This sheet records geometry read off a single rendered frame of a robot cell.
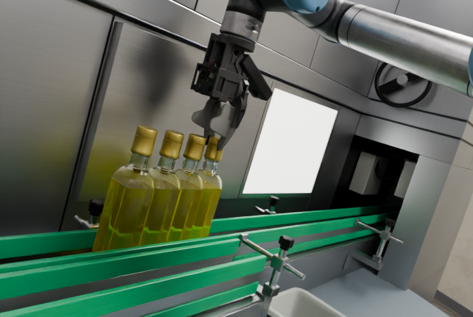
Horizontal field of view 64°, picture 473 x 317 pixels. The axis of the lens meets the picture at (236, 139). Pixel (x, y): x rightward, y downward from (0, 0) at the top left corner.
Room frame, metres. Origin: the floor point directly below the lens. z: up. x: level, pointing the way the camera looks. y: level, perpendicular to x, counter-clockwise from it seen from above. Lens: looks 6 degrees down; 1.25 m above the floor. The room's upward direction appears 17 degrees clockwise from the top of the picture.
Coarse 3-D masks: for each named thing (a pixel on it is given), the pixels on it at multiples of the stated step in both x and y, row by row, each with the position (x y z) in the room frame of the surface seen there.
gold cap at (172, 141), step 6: (168, 132) 0.65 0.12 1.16; (174, 132) 0.65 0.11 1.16; (180, 132) 0.68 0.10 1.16; (168, 138) 0.65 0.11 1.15; (174, 138) 0.65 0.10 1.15; (180, 138) 0.65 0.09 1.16; (162, 144) 0.66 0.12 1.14; (168, 144) 0.65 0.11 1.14; (174, 144) 0.65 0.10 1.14; (180, 144) 0.66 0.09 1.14; (162, 150) 0.65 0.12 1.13; (168, 150) 0.65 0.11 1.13; (174, 150) 0.65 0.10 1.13; (168, 156) 0.65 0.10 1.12; (174, 156) 0.65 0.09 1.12
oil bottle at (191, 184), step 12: (180, 168) 0.71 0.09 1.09; (180, 180) 0.68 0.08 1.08; (192, 180) 0.69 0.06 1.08; (180, 192) 0.67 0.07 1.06; (192, 192) 0.69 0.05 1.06; (180, 204) 0.67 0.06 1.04; (192, 204) 0.70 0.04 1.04; (180, 216) 0.68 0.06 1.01; (192, 216) 0.70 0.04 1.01; (180, 228) 0.69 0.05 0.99; (168, 240) 0.67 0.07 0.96
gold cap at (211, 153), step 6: (210, 138) 0.75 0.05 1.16; (216, 138) 0.74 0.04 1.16; (210, 144) 0.74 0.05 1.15; (216, 144) 0.74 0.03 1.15; (210, 150) 0.74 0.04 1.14; (216, 150) 0.74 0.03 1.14; (222, 150) 0.75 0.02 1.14; (204, 156) 0.75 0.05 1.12; (210, 156) 0.74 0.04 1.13; (216, 156) 0.74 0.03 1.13
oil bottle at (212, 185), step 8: (208, 176) 0.73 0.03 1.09; (216, 176) 0.75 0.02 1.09; (208, 184) 0.73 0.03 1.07; (216, 184) 0.74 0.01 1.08; (208, 192) 0.73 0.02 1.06; (216, 192) 0.75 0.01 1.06; (200, 200) 0.72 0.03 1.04; (208, 200) 0.73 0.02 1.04; (216, 200) 0.75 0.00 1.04; (200, 208) 0.72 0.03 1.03; (208, 208) 0.74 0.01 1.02; (200, 216) 0.73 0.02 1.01; (208, 216) 0.74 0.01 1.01; (200, 224) 0.73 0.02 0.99; (208, 224) 0.75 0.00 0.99; (192, 232) 0.72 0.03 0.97; (200, 232) 0.74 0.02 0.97; (208, 232) 0.76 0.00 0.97
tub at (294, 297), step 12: (300, 288) 0.91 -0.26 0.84; (276, 300) 0.83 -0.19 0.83; (288, 300) 0.87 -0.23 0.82; (300, 300) 0.90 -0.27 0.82; (312, 300) 0.89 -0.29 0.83; (276, 312) 0.77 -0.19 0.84; (288, 312) 0.88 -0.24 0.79; (300, 312) 0.89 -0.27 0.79; (312, 312) 0.88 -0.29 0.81; (324, 312) 0.86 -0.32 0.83; (336, 312) 0.85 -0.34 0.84
